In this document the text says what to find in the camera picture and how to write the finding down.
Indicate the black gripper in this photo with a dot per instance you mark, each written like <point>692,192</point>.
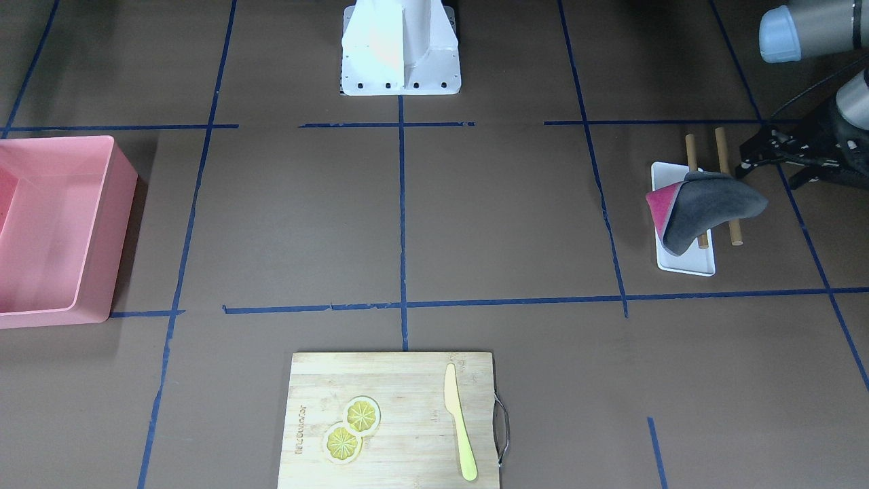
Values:
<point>827,138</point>

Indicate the grey and pink cloth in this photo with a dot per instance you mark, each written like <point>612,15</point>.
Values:
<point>688,208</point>

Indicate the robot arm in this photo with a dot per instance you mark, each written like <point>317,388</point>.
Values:
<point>808,29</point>

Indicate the wooden rack rod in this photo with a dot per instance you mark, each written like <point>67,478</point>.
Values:
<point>734,225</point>
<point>693,167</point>

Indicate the white rectangular tray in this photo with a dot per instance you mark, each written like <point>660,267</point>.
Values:
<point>696,261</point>

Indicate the yellow plastic knife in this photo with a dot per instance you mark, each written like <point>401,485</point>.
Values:
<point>467,461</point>

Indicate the bamboo cutting board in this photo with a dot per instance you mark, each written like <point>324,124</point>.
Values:
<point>415,445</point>

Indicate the upper lemon slice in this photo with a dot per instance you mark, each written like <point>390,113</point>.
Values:
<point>362,416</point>

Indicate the pink plastic bin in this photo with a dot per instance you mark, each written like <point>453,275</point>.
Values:
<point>66,202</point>

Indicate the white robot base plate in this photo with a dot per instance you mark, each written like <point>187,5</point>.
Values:
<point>400,48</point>

